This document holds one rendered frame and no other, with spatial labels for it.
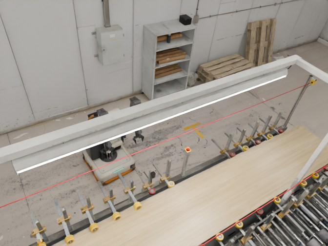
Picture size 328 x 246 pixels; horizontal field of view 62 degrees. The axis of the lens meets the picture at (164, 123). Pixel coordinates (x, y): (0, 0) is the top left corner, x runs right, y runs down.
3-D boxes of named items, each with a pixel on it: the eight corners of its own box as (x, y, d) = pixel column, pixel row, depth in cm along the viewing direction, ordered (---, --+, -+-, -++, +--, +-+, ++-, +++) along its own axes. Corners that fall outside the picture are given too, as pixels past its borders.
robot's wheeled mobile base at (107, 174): (82, 158, 454) (80, 149, 437) (116, 144, 483) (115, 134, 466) (100, 188, 416) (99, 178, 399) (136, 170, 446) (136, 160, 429)
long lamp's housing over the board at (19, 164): (12, 161, 166) (8, 152, 161) (276, 71, 269) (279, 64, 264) (16, 175, 159) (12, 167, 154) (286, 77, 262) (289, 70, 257)
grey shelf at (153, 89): (141, 92, 602) (143, 24, 496) (174, 83, 640) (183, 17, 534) (151, 104, 576) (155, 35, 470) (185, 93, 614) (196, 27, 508)
